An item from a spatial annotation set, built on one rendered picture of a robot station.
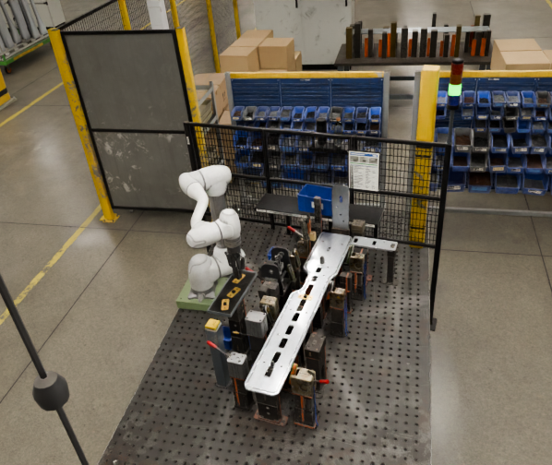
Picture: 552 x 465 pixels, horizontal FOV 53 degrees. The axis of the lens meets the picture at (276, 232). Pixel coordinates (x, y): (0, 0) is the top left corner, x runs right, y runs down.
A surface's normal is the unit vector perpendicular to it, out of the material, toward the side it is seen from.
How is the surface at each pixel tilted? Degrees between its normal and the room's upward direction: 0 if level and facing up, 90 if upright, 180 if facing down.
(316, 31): 90
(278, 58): 90
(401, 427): 0
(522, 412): 0
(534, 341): 0
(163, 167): 91
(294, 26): 90
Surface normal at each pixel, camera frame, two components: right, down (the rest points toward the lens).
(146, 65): -0.22, 0.56
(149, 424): -0.08, -0.82
